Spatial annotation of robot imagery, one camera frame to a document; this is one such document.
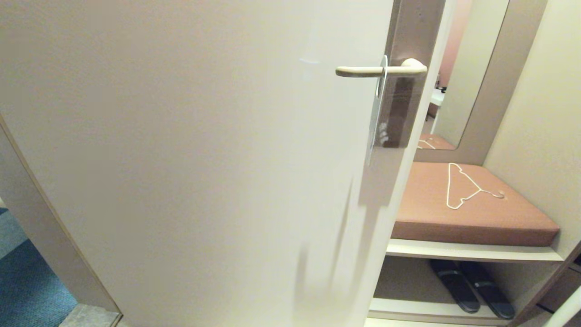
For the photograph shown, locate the white bench shelf board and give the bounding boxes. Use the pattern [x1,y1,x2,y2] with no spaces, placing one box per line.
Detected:
[386,238,565,264]

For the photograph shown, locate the blue do-not-disturb door sign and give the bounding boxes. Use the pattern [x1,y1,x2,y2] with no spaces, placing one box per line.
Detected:
[367,55,389,166]

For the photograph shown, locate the beige lever door handle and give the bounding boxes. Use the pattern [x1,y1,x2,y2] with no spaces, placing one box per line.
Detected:
[335,58,428,78]

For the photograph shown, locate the brown leather seat cushion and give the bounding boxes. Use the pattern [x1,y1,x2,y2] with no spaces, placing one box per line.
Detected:
[391,162,560,247]

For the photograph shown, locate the white low shelf board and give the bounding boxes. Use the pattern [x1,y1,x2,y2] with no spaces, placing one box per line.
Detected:
[369,297,522,325]

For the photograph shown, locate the beige room door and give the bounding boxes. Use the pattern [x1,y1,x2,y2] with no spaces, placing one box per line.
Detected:
[0,0,450,327]

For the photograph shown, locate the dark slipper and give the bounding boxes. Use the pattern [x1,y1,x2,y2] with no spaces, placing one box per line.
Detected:
[459,261,516,320]
[429,260,481,314]

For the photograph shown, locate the taupe framed wall mirror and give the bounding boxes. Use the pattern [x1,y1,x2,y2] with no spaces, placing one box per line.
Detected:
[414,0,548,165]

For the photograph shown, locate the white wire clothes hanger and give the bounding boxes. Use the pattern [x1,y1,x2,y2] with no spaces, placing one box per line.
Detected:
[446,163,505,210]

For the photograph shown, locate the white slanted bar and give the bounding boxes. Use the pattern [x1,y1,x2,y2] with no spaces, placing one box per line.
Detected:
[542,286,581,327]

